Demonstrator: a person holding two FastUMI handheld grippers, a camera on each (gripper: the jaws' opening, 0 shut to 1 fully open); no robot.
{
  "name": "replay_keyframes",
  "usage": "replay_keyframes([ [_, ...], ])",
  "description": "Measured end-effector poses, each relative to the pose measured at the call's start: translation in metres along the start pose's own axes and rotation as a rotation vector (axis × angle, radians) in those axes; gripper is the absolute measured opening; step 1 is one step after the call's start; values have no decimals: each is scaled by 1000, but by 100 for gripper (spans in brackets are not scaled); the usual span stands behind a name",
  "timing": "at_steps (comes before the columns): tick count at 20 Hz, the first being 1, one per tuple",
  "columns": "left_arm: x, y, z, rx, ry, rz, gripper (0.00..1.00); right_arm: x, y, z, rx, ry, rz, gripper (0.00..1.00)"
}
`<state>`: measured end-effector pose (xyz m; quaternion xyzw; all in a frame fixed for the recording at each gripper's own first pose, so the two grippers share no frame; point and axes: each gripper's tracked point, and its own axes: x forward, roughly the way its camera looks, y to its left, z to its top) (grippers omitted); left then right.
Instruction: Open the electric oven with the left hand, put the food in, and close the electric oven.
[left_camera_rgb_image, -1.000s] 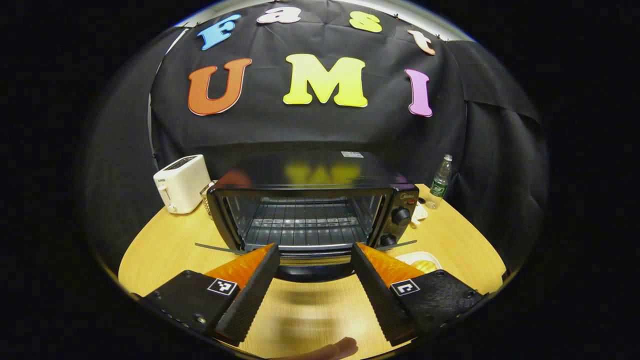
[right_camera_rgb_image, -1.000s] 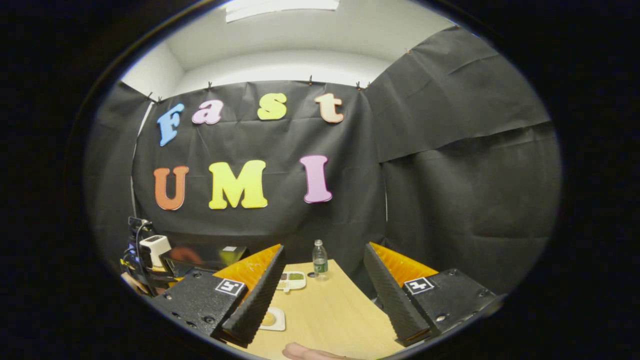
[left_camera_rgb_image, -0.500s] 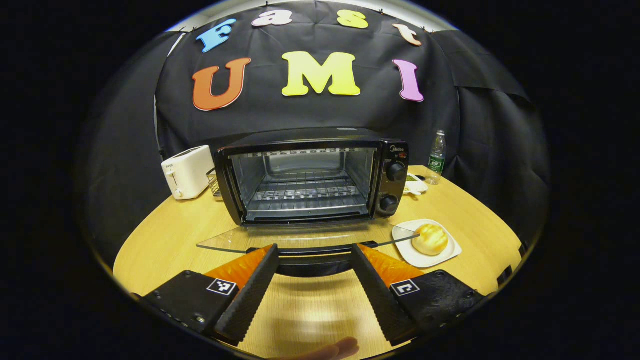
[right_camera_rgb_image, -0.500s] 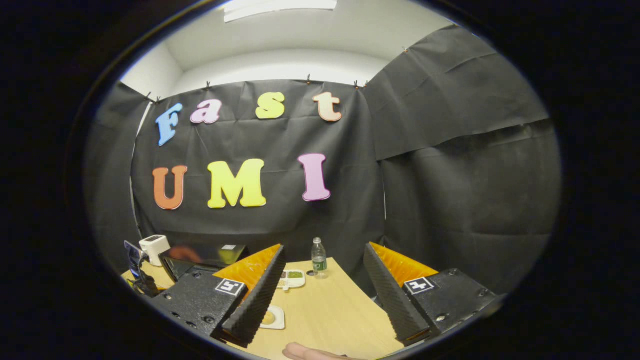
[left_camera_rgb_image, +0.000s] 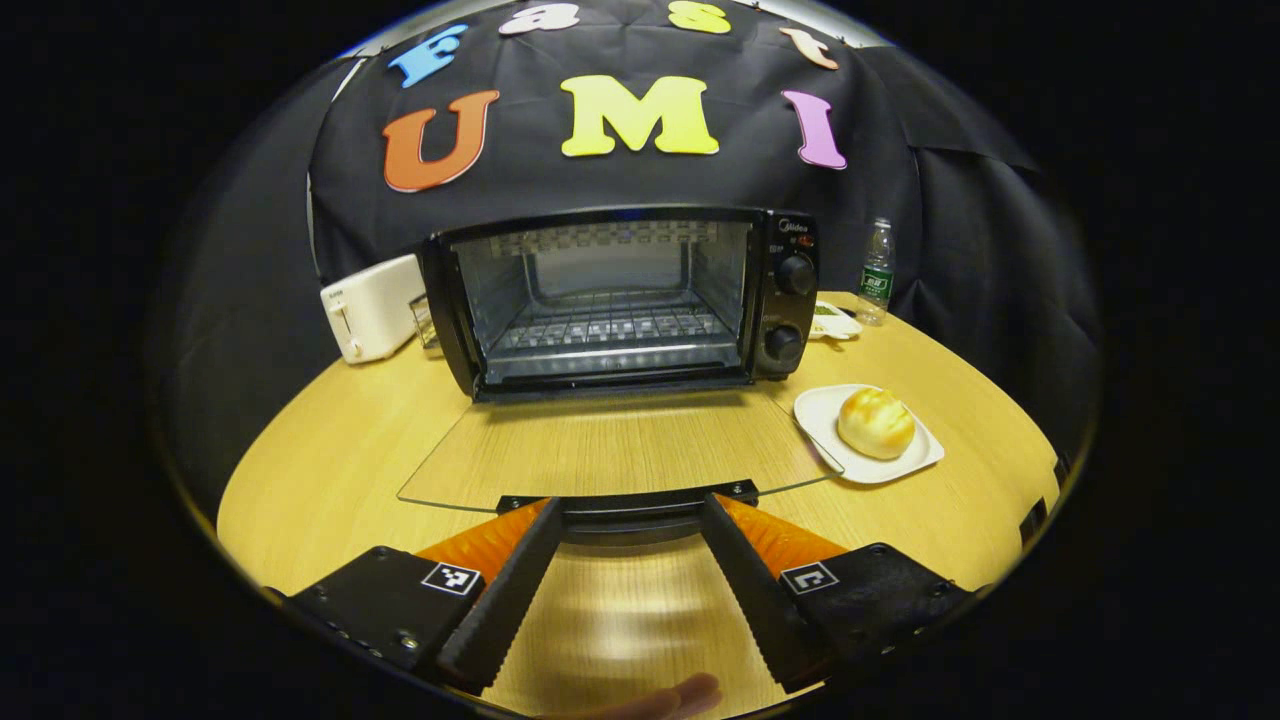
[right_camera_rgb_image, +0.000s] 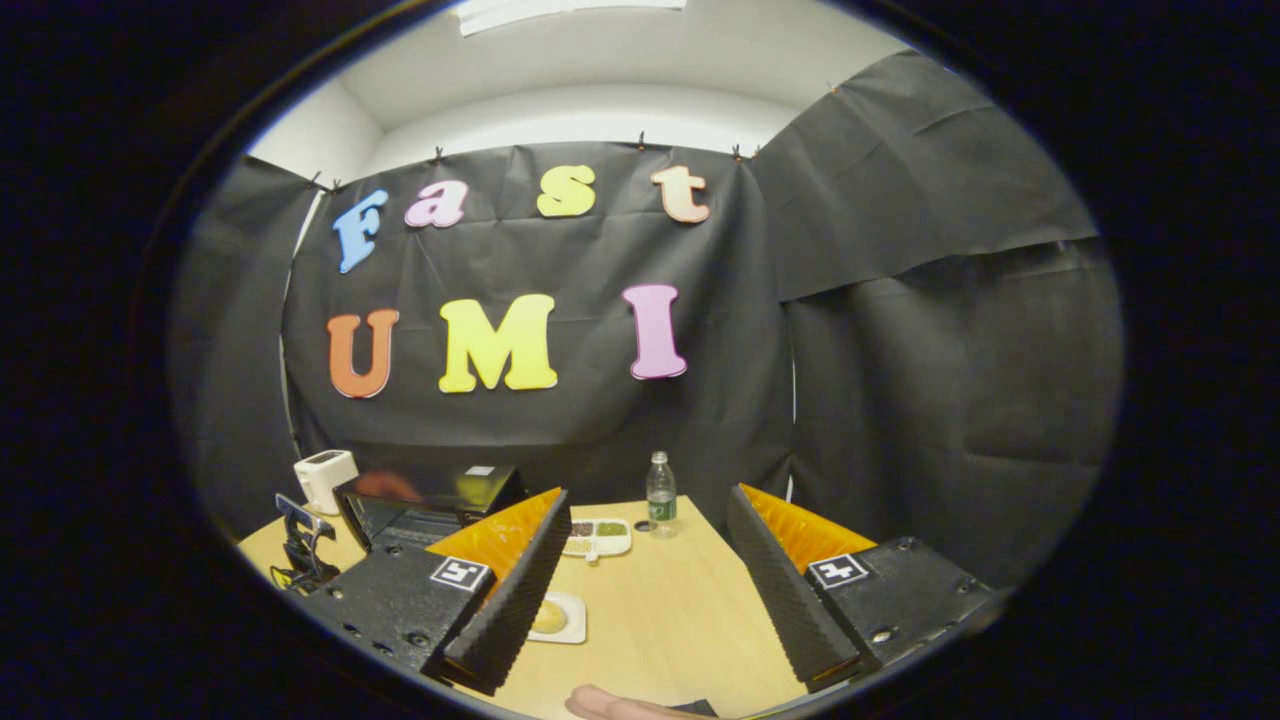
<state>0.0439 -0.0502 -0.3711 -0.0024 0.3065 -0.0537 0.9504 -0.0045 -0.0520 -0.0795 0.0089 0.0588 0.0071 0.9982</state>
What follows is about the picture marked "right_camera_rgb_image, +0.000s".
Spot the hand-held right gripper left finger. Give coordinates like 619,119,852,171
298,487,573,698

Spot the large ceiling light panel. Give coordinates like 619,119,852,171
455,0,689,37

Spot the black backdrop cloth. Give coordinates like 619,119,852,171
165,50,1126,591

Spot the white divided food tray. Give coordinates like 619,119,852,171
562,518,633,563

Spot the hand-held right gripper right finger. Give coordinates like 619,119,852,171
726,484,1004,694

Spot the white toaster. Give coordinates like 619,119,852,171
293,450,359,516

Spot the small white plate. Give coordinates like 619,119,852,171
527,592,588,645

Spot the black electric oven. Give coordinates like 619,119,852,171
333,462,528,553

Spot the clear plastic water bottle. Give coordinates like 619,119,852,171
646,450,679,539

